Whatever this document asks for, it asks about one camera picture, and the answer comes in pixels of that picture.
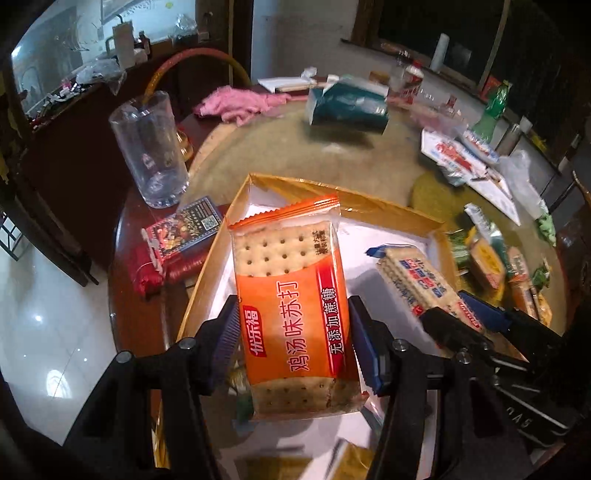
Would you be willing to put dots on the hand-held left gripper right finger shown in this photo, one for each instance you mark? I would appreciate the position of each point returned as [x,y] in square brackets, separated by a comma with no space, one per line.
[369,350]

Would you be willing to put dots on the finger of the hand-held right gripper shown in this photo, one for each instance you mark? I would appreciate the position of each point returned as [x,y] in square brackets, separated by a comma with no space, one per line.
[445,326]
[485,311]

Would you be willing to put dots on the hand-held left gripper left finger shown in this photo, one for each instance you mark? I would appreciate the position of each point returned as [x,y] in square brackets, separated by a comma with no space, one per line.
[227,341]

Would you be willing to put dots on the yellow green snack packet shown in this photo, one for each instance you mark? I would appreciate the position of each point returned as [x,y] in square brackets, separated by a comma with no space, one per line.
[487,265]

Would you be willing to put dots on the blue cracker packet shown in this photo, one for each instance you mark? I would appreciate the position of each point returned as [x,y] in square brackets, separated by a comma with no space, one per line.
[415,277]

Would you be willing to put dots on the orange cracker packet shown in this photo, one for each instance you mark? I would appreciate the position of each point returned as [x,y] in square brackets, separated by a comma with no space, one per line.
[286,300]

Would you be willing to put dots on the golden cardboard box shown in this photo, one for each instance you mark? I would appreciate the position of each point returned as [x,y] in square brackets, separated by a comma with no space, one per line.
[388,205]

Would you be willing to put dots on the green foil snack packet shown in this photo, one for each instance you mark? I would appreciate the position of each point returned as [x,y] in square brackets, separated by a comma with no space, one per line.
[458,254]

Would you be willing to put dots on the green and white snack packet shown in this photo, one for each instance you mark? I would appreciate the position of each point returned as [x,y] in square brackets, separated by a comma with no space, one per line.
[482,224]

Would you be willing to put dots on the plain red snack packet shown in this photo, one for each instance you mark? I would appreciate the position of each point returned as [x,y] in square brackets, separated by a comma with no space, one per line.
[143,277]

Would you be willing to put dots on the red dark-print snack packet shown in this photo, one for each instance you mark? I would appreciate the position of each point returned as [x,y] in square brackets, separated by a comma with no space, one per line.
[184,230]

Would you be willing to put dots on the white plastic bag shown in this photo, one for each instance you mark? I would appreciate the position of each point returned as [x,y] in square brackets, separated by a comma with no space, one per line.
[524,180]

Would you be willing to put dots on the printed paper flyer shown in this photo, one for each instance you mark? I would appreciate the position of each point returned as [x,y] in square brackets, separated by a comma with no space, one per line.
[443,152]

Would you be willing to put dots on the metal cup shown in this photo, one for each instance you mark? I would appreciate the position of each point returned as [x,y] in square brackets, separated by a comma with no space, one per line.
[508,138]

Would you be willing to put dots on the white cup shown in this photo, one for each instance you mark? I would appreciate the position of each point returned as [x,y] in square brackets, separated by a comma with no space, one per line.
[526,124]

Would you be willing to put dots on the clear plastic container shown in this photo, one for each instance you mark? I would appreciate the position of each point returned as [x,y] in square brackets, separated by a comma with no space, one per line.
[443,117]

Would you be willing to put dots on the green plastic bottle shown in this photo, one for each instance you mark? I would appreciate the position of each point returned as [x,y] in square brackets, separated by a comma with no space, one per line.
[494,108]

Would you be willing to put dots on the clear plastic cup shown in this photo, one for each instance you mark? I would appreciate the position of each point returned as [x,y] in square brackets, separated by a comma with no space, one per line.
[147,152]

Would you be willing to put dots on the pink cloth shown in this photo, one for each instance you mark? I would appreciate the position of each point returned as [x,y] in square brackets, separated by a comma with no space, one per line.
[231,104]

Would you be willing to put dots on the teal tissue box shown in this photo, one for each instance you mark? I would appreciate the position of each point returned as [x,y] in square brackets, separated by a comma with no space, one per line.
[351,106]

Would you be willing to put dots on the red and white can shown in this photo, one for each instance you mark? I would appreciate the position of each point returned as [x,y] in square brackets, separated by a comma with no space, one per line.
[412,81]

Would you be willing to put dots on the dark wooden sideboard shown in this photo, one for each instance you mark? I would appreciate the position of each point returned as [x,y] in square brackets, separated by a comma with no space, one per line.
[69,138]

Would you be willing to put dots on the white paper roll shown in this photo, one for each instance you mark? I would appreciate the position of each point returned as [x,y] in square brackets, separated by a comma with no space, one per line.
[440,53]

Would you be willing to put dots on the white paper stack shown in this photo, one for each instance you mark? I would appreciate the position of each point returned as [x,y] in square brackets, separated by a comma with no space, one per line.
[286,83]

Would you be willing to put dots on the golden hoop chair back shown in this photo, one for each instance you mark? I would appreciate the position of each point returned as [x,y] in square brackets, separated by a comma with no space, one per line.
[194,57]

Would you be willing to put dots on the white jug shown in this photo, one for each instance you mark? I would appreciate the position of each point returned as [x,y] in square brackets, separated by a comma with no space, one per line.
[123,44]

